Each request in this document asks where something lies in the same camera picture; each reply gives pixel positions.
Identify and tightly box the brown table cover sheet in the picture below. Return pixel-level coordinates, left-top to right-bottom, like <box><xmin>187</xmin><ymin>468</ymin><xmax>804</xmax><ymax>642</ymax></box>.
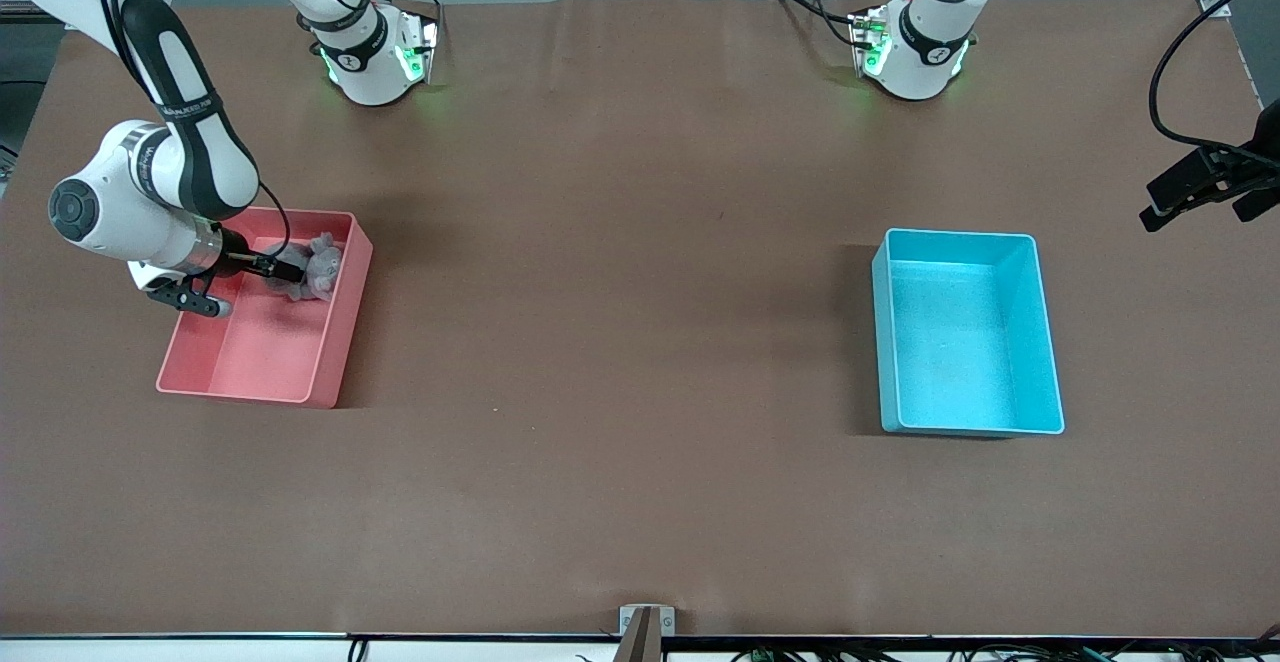
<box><xmin>0</xmin><ymin>0</ymin><xmax>1280</xmax><ymax>638</ymax></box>

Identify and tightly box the pink plastic box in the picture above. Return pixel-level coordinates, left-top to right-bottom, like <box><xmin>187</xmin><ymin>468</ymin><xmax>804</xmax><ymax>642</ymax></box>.
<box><xmin>156</xmin><ymin>204</ymin><xmax>374</xmax><ymax>410</ymax></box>

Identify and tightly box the silver arm base connector panel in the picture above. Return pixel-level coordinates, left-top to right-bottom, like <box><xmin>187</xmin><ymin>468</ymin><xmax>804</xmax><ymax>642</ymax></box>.
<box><xmin>398</xmin><ymin>14</ymin><xmax>441</xmax><ymax>83</ymax></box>
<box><xmin>848</xmin><ymin>7</ymin><xmax>893</xmax><ymax>78</ymax></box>

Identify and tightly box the metal table edge bracket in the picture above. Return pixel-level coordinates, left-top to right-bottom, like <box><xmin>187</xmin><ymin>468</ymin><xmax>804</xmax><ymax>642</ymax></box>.
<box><xmin>619</xmin><ymin>605</ymin><xmax>676</xmax><ymax>636</ymax></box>

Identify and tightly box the blue plastic box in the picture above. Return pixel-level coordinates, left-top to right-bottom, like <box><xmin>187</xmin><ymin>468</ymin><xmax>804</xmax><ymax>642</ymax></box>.
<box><xmin>871</xmin><ymin>228</ymin><xmax>1066</xmax><ymax>438</ymax></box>

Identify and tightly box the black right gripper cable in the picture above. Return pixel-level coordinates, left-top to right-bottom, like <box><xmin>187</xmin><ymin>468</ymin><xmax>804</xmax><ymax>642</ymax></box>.
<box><xmin>90</xmin><ymin>0</ymin><xmax>293</xmax><ymax>265</ymax></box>

